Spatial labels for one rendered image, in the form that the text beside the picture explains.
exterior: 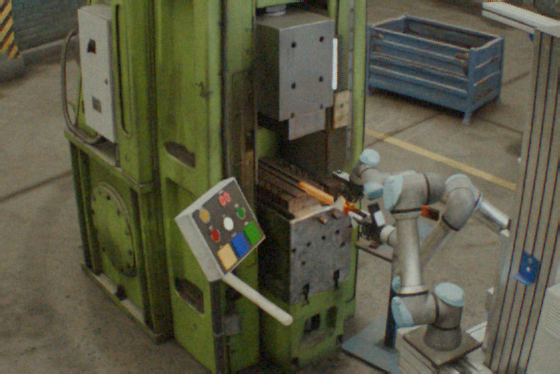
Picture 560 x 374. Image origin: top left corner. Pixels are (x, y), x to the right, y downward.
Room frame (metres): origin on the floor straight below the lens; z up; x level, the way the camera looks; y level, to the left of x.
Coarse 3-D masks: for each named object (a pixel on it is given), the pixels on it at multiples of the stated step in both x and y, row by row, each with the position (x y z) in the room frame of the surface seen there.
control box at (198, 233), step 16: (208, 192) 2.77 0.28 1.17; (224, 192) 2.75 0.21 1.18; (240, 192) 2.82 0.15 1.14; (192, 208) 2.60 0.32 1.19; (208, 208) 2.63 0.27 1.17; (224, 208) 2.70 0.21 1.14; (192, 224) 2.54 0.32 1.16; (208, 224) 2.58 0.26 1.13; (224, 224) 2.64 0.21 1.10; (240, 224) 2.71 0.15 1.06; (256, 224) 2.78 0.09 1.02; (192, 240) 2.54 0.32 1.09; (208, 240) 2.53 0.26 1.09; (224, 240) 2.60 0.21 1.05; (208, 256) 2.51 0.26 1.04; (208, 272) 2.51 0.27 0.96; (224, 272) 2.50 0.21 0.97
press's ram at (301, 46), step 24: (264, 24) 3.11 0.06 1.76; (288, 24) 3.11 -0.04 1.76; (312, 24) 3.13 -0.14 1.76; (264, 48) 3.10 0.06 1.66; (288, 48) 3.05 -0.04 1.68; (312, 48) 3.13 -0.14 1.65; (264, 72) 3.10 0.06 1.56; (288, 72) 3.05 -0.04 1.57; (312, 72) 3.13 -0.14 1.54; (264, 96) 3.10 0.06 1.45; (288, 96) 3.05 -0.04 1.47; (312, 96) 3.13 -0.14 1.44
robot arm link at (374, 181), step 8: (368, 168) 2.80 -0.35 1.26; (376, 168) 2.81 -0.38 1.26; (368, 176) 2.77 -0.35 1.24; (376, 176) 2.77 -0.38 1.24; (384, 176) 2.77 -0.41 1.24; (368, 184) 2.74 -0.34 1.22; (376, 184) 2.73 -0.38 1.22; (384, 184) 2.75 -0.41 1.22; (368, 192) 2.72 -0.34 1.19; (376, 192) 2.72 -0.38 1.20
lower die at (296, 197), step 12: (264, 156) 3.49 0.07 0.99; (264, 168) 3.35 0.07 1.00; (276, 168) 3.35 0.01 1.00; (288, 168) 3.36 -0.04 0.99; (276, 180) 3.24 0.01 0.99; (288, 180) 3.22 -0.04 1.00; (300, 180) 3.22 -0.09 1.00; (312, 180) 3.23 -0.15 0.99; (264, 192) 3.19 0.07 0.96; (276, 192) 3.14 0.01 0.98; (288, 192) 3.12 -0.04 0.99; (300, 192) 3.12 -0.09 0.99; (288, 204) 3.05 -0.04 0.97; (300, 204) 3.09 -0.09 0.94; (312, 204) 3.14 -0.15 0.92
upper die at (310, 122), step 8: (312, 112) 3.13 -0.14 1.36; (320, 112) 3.16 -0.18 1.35; (264, 120) 3.18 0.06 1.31; (272, 120) 3.14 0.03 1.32; (288, 120) 3.06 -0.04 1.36; (296, 120) 3.08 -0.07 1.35; (304, 120) 3.11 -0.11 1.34; (312, 120) 3.13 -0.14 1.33; (320, 120) 3.16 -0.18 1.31; (272, 128) 3.14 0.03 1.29; (280, 128) 3.10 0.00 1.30; (288, 128) 3.05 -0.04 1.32; (296, 128) 3.08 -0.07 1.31; (304, 128) 3.11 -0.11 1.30; (312, 128) 3.13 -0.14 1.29; (320, 128) 3.16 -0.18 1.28; (288, 136) 3.05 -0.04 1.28; (296, 136) 3.08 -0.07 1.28
